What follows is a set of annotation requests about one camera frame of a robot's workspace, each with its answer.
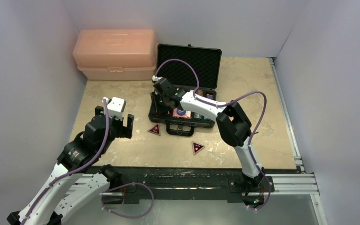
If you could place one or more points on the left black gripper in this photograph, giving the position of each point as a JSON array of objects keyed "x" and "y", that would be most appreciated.
[{"x": 124, "y": 131}]

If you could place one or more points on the red triangular dealer button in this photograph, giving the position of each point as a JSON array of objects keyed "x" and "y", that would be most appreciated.
[{"x": 155, "y": 130}]

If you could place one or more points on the brown poker chip stack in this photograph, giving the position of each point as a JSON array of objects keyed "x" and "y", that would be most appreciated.
[{"x": 199, "y": 92}]

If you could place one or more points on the grey poker chip stack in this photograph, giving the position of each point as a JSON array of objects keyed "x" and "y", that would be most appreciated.
[{"x": 197, "y": 116}]

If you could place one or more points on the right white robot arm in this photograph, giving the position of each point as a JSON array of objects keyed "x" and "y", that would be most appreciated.
[{"x": 233, "y": 124}]

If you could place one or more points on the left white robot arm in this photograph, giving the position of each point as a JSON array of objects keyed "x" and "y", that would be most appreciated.
[{"x": 53, "y": 205}]

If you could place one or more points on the black poker set case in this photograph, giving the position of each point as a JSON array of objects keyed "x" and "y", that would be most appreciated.
[{"x": 185, "y": 67}]

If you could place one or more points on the red card deck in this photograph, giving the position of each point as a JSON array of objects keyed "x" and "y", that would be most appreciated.
[{"x": 183, "y": 114}]

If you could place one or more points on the pink plastic storage box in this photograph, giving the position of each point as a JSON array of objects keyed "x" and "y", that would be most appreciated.
[{"x": 118, "y": 55}]

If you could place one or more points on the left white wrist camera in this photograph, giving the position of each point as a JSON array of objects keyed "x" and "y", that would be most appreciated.
[{"x": 115, "y": 107}]

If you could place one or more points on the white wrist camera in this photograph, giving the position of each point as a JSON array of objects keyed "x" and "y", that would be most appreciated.
[
  {"x": 115, "y": 107},
  {"x": 155, "y": 78}
]

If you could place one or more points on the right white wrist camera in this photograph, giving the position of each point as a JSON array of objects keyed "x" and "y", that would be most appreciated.
[{"x": 155, "y": 78}]

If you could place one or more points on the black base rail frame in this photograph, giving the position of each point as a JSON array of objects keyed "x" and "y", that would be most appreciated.
[{"x": 216, "y": 184}]

